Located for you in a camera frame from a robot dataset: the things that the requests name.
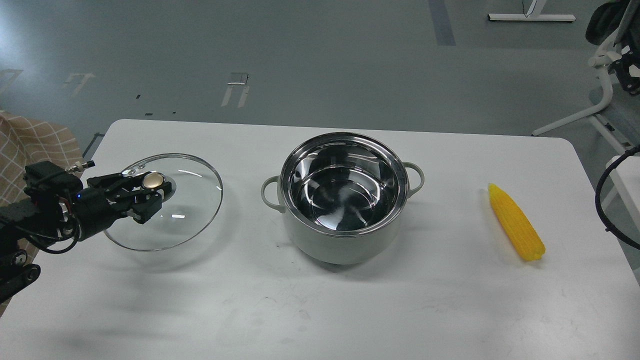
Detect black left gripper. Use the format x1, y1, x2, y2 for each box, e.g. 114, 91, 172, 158
71, 171, 177, 242

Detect glass pot lid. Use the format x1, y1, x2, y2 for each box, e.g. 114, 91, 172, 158
103, 153, 223, 252

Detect yellow corn cob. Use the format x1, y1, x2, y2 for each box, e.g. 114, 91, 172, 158
487, 183, 546, 262

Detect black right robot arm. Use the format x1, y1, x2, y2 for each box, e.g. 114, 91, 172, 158
594, 145, 640, 250

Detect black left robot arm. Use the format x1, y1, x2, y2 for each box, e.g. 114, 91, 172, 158
1, 170, 177, 302

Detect white metal cooking pot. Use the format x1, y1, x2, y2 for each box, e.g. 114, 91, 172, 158
260, 131, 426, 265

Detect brown checkered cloth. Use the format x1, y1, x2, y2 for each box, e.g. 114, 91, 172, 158
0, 111, 83, 206

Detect white side table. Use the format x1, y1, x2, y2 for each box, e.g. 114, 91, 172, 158
609, 156, 640, 229

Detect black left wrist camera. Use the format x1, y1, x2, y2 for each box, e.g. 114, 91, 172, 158
23, 161, 95, 195

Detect white desk frame foot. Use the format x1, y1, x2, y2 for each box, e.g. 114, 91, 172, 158
487, 0, 577, 23

